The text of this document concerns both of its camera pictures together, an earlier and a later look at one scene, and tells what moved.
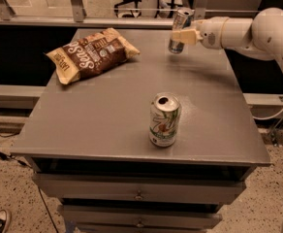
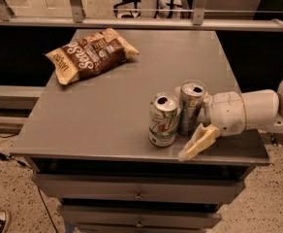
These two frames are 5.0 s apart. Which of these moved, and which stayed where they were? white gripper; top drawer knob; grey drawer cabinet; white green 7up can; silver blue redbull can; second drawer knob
Moved: white gripper; silver blue redbull can
Stayed: second drawer knob; white green 7up can; top drawer knob; grey drawer cabinet
